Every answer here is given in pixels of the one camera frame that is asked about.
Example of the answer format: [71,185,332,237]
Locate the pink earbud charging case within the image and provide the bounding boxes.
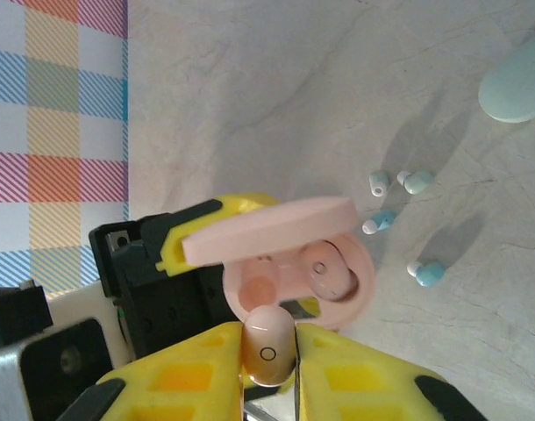
[181,196,377,332]

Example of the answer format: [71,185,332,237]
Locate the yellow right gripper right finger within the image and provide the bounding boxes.
[295,324,490,421]

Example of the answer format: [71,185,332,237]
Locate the mint green earbud charging case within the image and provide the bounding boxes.
[477,32,535,124]

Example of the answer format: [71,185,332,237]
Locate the pink earbud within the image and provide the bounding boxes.
[242,305,297,388]

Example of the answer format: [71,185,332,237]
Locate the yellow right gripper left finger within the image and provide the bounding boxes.
[56,321,245,421]

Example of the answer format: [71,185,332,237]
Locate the blue earbud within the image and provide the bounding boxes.
[361,209,398,236]
[406,260,447,288]

